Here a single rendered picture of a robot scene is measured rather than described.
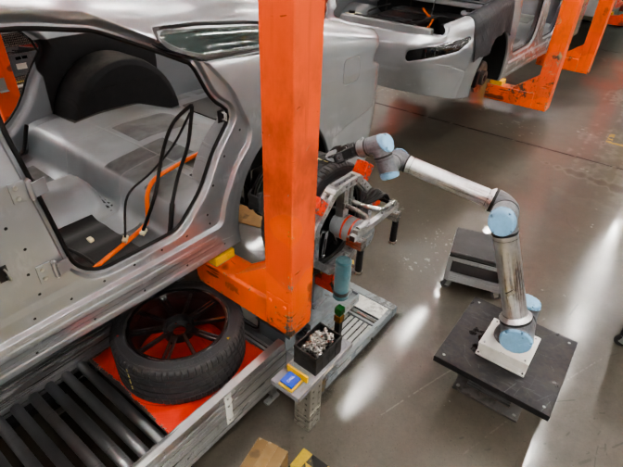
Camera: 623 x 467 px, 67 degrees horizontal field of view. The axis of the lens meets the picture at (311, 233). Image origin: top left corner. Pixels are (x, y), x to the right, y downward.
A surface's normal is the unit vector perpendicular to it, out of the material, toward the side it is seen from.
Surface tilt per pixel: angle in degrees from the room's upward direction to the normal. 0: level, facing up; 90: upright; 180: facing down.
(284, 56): 90
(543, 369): 0
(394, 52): 86
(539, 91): 90
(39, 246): 89
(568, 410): 0
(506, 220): 78
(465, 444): 0
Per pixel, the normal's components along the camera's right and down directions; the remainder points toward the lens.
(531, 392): 0.04, -0.82
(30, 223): 0.78, 0.35
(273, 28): -0.62, 0.44
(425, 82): -0.25, 0.75
